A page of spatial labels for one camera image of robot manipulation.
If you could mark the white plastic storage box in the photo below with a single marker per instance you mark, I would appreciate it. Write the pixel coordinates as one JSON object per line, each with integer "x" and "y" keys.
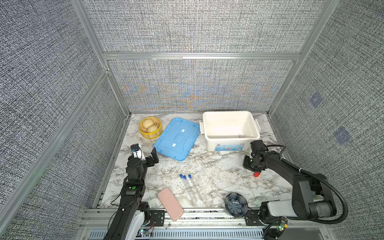
{"x": 229, "y": 130}

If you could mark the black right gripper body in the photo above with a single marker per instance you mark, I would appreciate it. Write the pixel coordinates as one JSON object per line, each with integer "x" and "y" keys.
{"x": 250, "y": 163}

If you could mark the back steamed bun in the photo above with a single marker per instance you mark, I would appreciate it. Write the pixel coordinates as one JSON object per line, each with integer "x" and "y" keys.
{"x": 147, "y": 123}

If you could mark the black flower-shaped dish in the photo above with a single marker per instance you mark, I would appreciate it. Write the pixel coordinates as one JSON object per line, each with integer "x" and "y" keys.
{"x": 236, "y": 205}

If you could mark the front steamed bun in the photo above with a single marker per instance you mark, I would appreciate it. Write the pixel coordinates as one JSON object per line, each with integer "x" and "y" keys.
{"x": 152, "y": 128}

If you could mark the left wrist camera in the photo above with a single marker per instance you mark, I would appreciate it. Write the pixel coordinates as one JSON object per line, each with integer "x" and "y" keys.
{"x": 135, "y": 148}

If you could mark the steamed bun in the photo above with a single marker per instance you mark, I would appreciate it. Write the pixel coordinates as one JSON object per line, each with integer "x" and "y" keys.
{"x": 147, "y": 123}
{"x": 152, "y": 128}

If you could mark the blue plastic box lid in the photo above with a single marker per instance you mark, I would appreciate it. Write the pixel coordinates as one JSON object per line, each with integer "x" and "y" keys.
{"x": 178, "y": 139}

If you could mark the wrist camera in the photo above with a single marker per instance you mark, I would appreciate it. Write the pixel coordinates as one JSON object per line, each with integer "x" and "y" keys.
{"x": 135, "y": 148}
{"x": 258, "y": 146}

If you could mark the yellow bamboo steamer basket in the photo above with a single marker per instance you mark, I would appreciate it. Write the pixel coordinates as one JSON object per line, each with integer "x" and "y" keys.
{"x": 144, "y": 132}

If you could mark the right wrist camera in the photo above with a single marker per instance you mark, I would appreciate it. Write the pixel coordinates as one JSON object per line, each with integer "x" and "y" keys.
{"x": 258, "y": 146}

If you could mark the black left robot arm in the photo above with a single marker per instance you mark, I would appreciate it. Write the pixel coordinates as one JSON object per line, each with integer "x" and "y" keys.
{"x": 132, "y": 212}

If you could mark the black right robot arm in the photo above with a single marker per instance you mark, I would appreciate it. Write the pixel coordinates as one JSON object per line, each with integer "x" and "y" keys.
{"x": 311, "y": 198}

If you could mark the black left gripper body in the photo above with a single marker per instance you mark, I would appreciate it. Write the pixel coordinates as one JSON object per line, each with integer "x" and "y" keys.
{"x": 150, "y": 162}

